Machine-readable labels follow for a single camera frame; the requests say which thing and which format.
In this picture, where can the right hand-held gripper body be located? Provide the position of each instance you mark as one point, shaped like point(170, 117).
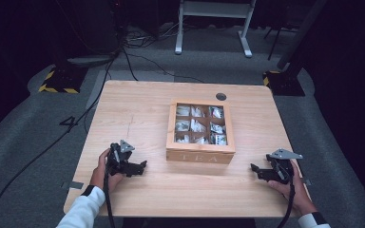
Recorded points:
point(280, 172)

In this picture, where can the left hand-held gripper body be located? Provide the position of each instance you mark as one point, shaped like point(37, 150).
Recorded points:
point(118, 160)

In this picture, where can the wooden tea box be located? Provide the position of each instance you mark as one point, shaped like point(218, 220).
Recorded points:
point(199, 155)

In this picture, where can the group of tea bag sachets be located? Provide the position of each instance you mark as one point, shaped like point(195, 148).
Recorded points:
point(196, 126)

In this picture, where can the person's left hand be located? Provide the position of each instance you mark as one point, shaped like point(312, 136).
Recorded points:
point(99, 177)

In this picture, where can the person's right hand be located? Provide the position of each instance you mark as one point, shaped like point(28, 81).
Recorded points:
point(299, 196)

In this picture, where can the grey tape piece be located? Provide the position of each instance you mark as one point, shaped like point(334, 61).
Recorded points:
point(73, 185)
point(306, 181)

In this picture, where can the black yellow striped stand base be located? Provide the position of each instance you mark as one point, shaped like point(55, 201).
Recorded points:
point(63, 79)
point(285, 84)

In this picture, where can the black tripod legs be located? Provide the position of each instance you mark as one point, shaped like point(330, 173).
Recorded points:
point(277, 41)

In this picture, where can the grey slanted metal pole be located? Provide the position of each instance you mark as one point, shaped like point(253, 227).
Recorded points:
point(301, 34)

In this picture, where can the white desk frame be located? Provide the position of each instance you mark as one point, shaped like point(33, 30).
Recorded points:
point(215, 9)

